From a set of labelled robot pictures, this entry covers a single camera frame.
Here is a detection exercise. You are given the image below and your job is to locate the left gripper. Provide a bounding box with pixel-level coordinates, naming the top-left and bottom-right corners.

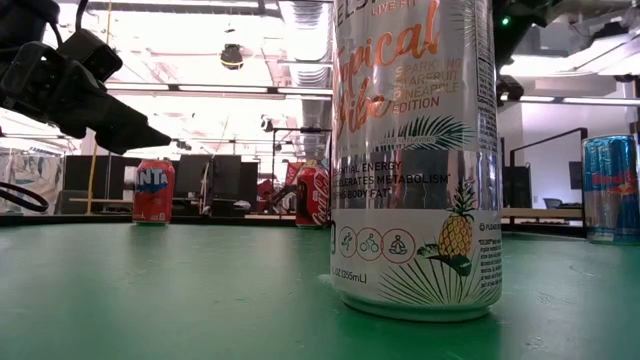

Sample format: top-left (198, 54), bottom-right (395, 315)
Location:
top-left (0, 41), bottom-right (173, 155)

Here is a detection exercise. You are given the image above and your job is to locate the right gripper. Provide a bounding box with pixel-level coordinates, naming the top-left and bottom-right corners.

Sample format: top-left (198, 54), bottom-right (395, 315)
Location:
top-left (492, 0), bottom-right (566, 69)

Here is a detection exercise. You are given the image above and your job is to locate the white Celsius energy can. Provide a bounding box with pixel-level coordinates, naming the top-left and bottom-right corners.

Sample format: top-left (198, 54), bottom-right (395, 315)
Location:
top-left (329, 0), bottom-right (504, 323)

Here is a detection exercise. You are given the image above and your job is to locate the black monitor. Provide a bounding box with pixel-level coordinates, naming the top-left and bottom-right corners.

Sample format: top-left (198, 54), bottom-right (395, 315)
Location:
top-left (63, 154), bottom-right (142, 216)
top-left (174, 153), bottom-right (260, 217)

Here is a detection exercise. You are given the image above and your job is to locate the red Fanta strawberry can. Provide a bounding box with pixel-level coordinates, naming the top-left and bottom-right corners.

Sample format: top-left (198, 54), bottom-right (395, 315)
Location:
top-left (131, 159), bottom-right (176, 226)

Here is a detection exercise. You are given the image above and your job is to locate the grey patterned tarp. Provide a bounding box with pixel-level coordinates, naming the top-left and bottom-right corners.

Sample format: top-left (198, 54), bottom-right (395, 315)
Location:
top-left (0, 144), bottom-right (65, 216)

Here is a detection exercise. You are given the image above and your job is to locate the black ceiling dome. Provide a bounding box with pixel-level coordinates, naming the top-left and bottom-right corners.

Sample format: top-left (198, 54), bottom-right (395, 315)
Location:
top-left (219, 43), bottom-right (245, 71)

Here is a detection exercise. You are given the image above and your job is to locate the black desktop computer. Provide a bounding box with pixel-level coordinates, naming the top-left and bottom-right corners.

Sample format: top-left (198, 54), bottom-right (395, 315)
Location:
top-left (502, 164), bottom-right (532, 209)

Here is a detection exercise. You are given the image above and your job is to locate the red background machine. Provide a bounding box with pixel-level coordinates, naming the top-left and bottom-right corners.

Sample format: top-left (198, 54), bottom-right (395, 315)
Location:
top-left (257, 162), bottom-right (304, 216)

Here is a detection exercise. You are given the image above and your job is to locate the green table mat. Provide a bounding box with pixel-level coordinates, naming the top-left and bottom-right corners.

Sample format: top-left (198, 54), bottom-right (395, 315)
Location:
top-left (0, 222), bottom-right (640, 360)

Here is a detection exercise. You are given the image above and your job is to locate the blue silver Red Bull can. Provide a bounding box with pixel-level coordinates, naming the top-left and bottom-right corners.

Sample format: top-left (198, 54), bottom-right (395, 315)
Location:
top-left (581, 133), bottom-right (640, 246)

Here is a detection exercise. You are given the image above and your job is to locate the Star Wars Coca-Cola can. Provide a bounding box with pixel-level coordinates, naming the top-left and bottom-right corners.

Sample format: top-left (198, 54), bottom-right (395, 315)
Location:
top-left (294, 164), bottom-right (332, 229)

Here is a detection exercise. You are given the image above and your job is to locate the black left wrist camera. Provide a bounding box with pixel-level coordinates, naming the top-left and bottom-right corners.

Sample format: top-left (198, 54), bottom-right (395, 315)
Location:
top-left (56, 28), bottom-right (124, 84)

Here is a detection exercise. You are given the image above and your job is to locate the black aluminium table frame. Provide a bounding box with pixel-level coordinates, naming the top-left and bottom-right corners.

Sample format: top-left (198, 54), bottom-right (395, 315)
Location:
top-left (0, 213), bottom-right (301, 229)

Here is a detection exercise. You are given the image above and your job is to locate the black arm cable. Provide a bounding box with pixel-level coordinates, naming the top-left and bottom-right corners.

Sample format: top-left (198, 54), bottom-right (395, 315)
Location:
top-left (0, 179), bottom-right (51, 214)

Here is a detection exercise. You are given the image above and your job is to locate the wooden shelf black wire frame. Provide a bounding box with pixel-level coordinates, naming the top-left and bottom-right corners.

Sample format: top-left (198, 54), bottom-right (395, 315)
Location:
top-left (271, 126), bottom-right (589, 237)

